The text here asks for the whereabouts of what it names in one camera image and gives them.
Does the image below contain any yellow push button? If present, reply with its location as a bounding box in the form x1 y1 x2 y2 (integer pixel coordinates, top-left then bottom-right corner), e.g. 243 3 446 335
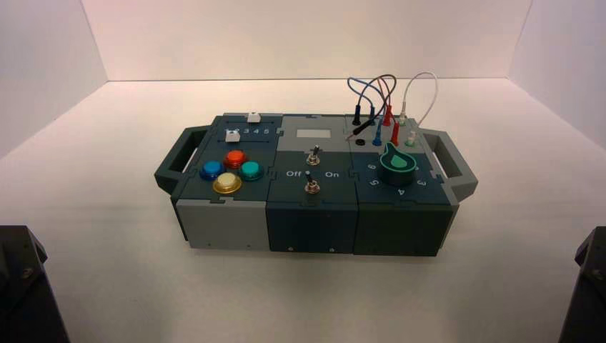
212 172 243 196

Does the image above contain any green rotary knob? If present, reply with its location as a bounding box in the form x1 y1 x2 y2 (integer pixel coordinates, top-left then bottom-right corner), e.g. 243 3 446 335
379 141 418 187

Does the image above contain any teal push button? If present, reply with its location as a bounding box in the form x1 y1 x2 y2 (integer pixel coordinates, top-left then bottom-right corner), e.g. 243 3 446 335
238 161 265 182

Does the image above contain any red push button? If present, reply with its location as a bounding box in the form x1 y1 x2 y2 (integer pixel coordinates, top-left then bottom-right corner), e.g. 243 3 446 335
222 150 248 170

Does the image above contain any blue push button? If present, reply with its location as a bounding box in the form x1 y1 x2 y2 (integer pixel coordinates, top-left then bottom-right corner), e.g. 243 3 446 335
199 160 227 182

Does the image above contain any blue jumper cable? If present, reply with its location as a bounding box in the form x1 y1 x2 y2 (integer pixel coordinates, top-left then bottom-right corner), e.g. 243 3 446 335
347 76 385 146

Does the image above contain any dark modular task box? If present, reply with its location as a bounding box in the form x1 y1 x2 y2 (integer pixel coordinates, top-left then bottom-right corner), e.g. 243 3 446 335
154 112 478 257

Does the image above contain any red jumper cable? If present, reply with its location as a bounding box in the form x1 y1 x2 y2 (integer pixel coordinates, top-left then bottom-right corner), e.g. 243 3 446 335
376 78 401 146

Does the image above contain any black jumper cable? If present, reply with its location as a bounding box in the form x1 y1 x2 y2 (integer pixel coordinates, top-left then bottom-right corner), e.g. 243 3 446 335
347 74 397 141

